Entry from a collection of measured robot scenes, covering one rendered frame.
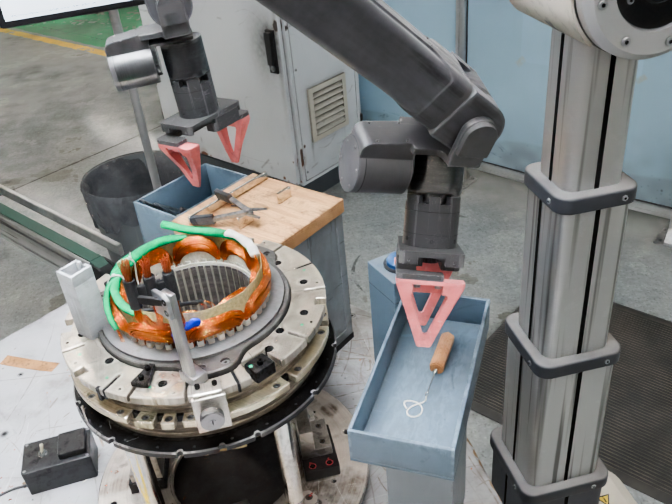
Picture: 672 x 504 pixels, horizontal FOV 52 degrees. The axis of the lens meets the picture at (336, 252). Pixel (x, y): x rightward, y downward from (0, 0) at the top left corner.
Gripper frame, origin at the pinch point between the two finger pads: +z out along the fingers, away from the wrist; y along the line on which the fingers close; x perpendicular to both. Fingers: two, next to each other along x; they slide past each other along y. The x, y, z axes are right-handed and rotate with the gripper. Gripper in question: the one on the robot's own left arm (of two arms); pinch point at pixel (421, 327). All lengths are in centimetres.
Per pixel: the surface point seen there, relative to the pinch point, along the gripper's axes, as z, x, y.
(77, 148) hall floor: 0, -189, -337
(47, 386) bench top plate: 27, -61, -39
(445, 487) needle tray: 19.7, 4.6, -2.9
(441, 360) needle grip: 5.2, 3.0, -5.3
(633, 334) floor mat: 41, 83, -160
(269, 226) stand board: -5.4, -22.0, -30.6
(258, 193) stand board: -9.3, -25.7, -40.7
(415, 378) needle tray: 7.4, 0.1, -4.7
